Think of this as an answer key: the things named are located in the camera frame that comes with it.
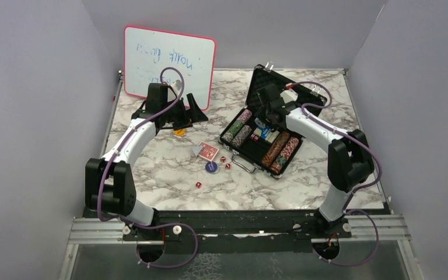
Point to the green chip stack in case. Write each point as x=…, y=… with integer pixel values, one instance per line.
x=233, y=130

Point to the blue dealer button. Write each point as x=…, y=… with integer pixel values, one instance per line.
x=212, y=167

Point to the black poker case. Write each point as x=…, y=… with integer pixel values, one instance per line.
x=245, y=144

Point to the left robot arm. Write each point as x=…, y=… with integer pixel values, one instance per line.
x=109, y=182

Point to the orange chip row in case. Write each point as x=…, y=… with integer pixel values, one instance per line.
x=275, y=149

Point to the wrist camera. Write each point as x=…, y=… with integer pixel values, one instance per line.
x=176, y=88
x=289, y=95

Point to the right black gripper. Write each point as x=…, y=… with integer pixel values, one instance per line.
x=269, y=124

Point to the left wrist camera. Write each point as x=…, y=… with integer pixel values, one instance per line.
x=176, y=88

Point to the blue white card deck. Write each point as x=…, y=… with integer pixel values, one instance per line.
x=266, y=133

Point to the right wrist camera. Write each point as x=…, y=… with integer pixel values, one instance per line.
x=289, y=95

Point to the black mounting rail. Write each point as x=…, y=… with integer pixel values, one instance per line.
x=231, y=232

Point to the pink framed whiteboard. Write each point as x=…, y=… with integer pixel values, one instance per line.
x=156, y=56

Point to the purple chip stack in case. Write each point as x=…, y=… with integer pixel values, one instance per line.
x=245, y=115

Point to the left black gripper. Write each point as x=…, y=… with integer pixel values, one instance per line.
x=189, y=116

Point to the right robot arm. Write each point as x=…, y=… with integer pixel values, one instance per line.
x=349, y=159

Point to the red playing card deck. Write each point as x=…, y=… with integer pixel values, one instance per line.
x=207, y=151

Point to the orange dealer button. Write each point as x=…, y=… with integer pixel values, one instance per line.
x=180, y=132

